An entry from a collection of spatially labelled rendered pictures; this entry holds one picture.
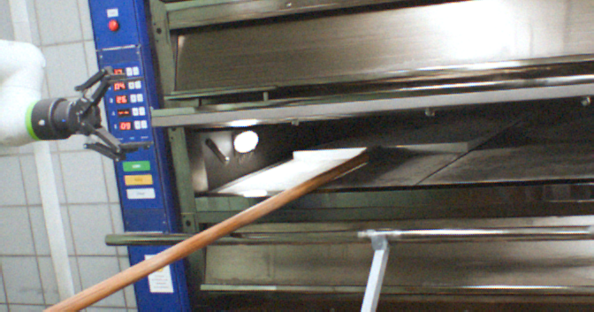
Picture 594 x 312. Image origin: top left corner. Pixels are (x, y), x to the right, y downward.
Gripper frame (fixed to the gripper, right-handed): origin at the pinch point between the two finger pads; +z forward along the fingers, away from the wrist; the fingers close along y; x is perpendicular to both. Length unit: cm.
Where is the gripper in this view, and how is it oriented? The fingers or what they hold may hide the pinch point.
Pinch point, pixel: (140, 111)
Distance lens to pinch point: 231.6
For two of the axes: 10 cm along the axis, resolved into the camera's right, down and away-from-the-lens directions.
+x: -4.6, 1.8, -8.7
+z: 8.8, -0.5, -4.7
